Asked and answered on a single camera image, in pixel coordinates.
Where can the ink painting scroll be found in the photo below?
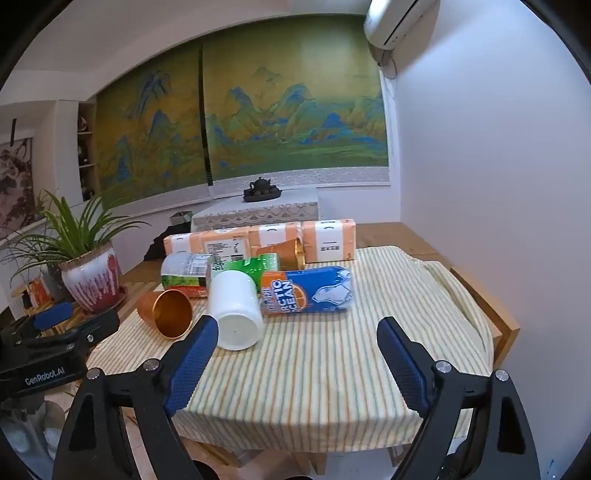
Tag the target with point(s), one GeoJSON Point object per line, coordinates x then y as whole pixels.
{"type": "Point", "coordinates": [16, 180]}

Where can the small orange box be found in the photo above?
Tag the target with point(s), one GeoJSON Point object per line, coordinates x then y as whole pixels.
{"type": "Point", "coordinates": [39, 290]}

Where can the white air conditioner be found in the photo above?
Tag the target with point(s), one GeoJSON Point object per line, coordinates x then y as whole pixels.
{"type": "Point", "coordinates": [397, 18]}

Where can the white and red ceramic pot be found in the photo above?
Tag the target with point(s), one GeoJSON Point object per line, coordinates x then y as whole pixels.
{"type": "Point", "coordinates": [90, 281]}

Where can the white cup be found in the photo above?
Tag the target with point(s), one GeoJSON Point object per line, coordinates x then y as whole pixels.
{"type": "Point", "coordinates": [233, 304]}

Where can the clear bottle with green label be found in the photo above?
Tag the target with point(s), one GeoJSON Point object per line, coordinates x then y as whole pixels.
{"type": "Point", "coordinates": [184, 272]}

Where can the wall shelf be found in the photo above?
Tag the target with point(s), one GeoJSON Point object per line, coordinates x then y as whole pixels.
{"type": "Point", "coordinates": [86, 147]}

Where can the green drink can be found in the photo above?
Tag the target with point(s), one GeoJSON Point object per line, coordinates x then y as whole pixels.
{"type": "Point", "coordinates": [251, 266]}

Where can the orange wrapped package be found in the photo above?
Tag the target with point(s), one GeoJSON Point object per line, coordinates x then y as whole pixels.
{"type": "Point", "coordinates": [330, 240]}
{"type": "Point", "coordinates": [198, 244]}
{"type": "Point", "coordinates": [274, 235]}

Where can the small grey box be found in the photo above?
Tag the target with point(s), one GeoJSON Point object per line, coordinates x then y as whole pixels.
{"type": "Point", "coordinates": [181, 218]}

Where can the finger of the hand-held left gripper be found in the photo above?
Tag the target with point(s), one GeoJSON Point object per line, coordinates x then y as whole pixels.
{"type": "Point", "coordinates": [53, 315]}
{"type": "Point", "coordinates": [99, 325]}

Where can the green leafy plant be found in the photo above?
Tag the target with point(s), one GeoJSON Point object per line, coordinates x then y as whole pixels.
{"type": "Point", "coordinates": [69, 230]}

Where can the black bag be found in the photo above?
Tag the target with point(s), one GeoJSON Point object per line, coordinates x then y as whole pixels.
{"type": "Point", "coordinates": [157, 244]}

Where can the copper metal cup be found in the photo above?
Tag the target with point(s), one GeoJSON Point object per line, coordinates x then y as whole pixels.
{"type": "Point", "coordinates": [281, 254]}
{"type": "Point", "coordinates": [168, 314]}

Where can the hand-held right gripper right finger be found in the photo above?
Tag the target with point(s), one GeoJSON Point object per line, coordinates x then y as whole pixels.
{"type": "Point", "coordinates": [405, 367]}

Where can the low table with lace cloth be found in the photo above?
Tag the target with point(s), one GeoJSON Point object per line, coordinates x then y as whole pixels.
{"type": "Point", "coordinates": [258, 214]}

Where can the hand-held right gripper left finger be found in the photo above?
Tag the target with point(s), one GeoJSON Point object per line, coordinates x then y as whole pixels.
{"type": "Point", "coordinates": [190, 367]}

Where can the blue and orange drink can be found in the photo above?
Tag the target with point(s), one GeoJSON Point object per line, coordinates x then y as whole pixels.
{"type": "Point", "coordinates": [314, 290]}

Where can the wooden table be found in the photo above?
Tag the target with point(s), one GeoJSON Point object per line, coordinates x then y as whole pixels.
{"type": "Point", "coordinates": [392, 235]}

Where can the landscape painting scroll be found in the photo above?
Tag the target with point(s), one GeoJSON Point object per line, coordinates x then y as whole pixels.
{"type": "Point", "coordinates": [295, 106]}
{"type": "Point", "coordinates": [152, 129]}

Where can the black teapot on tray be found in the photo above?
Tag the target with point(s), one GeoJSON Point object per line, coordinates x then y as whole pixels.
{"type": "Point", "coordinates": [261, 189]}

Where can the striped tablecloth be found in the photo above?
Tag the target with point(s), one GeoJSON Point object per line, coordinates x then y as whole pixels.
{"type": "Point", "coordinates": [323, 369]}

